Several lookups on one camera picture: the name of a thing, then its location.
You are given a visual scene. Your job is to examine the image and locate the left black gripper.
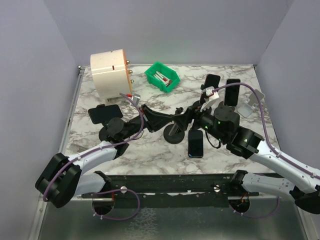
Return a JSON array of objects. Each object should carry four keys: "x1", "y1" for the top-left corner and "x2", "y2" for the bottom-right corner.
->
[{"x1": 121, "y1": 103, "x2": 173, "y2": 140}]

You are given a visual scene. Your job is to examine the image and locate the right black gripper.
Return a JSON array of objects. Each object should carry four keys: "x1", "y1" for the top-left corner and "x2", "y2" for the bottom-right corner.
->
[{"x1": 173, "y1": 99, "x2": 227, "y2": 143}]

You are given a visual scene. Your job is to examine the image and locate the black tripod phone stand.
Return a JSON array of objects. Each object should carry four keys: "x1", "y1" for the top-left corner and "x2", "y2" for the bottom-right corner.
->
[{"x1": 163, "y1": 121, "x2": 185, "y2": 144}]

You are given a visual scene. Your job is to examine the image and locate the black phone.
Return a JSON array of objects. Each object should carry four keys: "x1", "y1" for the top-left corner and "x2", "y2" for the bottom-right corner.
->
[{"x1": 188, "y1": 130, "x2": 204, "y2": 158}]

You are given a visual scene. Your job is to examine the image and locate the silver phone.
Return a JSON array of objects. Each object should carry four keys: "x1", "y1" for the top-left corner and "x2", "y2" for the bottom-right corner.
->
[{"x1": 168, "y1": 123, "x2": 179, "y2": 136}]

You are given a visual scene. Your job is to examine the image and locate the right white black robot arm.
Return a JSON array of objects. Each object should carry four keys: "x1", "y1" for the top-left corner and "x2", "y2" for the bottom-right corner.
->
[{"x1": 173, "y1": 103, "x2": 320, "y2": 214}]

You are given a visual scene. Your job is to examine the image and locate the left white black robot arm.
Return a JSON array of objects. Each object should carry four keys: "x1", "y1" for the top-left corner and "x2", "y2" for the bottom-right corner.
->
[{"x1": 35, "y1": 104, "x2": 175, "y2": 208}]

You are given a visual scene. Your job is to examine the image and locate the purple phone on round stand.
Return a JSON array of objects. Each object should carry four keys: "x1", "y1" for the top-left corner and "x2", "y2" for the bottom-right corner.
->
[{"x1": 199, "y1": 73, "x2": 221, "y2": 104}]

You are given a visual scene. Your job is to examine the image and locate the phone on left stand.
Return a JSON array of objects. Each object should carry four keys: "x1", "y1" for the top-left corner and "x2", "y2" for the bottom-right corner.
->
[{"x1": 88, "y1": 104, "x2": 123, "y2": 125}]

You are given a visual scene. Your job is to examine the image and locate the left black phone stand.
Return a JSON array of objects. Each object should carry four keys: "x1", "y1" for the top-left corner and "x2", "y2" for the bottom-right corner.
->
[{"x1": 98, "y1": 123, "x2": 113, "y2": 141}]

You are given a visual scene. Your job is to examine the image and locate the dark phone on brown stand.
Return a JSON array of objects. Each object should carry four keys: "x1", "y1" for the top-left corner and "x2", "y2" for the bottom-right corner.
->
[{"x1": 223, "y1": 85, "x2": 240, "y2": 107}]

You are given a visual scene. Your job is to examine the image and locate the white markers in bin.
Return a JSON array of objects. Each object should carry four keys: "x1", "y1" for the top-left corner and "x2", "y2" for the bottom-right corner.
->
[{"x1": 153, "y1": 71, "x2": 173, "y2": 87}]

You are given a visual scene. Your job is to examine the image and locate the green plastic bin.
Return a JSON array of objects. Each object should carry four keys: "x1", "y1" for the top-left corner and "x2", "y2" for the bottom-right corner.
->
[{"x1": 144, "y1": 61, "x2": 180, "y2": 93}]

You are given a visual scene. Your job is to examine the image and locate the cream cylindrical drum device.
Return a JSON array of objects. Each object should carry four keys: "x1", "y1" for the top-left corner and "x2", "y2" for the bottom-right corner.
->
[{"x1": 90, "y1": 49, "x2": 133, "y2": 100}]

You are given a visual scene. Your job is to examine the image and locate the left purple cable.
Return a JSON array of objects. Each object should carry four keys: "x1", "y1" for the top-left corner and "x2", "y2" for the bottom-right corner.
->
[{"x1": 42, "y1": 92, "x2": 146, "y2": 203}]

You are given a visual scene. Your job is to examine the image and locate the purple cable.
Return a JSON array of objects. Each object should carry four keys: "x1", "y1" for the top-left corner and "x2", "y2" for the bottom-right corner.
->
[
  {"x1": 207, "y1": 83, "x2": 320, "y2": 220},
  {"x1": 42, "y1": 92, "x2": 146, "y2": 203}
]

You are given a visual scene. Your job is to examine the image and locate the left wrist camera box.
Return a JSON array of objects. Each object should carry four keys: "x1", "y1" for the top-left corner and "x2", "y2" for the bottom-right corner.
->
[{"x1": 131, "y1": 93, "x2": 141, "y2": 106}]

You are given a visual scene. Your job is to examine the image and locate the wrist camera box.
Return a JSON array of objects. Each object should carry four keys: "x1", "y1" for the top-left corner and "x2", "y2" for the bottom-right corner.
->
[
  {"x1": 199, "y1": 86, "x2": 220, "y2": 112},
  {"x1": 131, "y1": 93, "x2": 141, "y2": 106}
]

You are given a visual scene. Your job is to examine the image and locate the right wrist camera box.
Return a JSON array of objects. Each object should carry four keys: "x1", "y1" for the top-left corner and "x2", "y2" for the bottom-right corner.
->
[{"x1": 199, "y1": 86, "x2": 220, "y2": 112}]

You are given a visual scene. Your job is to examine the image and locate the black front mounting rail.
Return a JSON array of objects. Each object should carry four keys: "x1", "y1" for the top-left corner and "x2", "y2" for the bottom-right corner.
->
[{"x1": 82, "y1": 173, "x2": 249, "y2": 209}]

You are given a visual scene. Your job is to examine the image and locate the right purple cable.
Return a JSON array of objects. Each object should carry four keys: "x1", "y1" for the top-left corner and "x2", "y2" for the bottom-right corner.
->
[{"x1": 207, "y1": 83, "x2": 320, "y2": 220}]

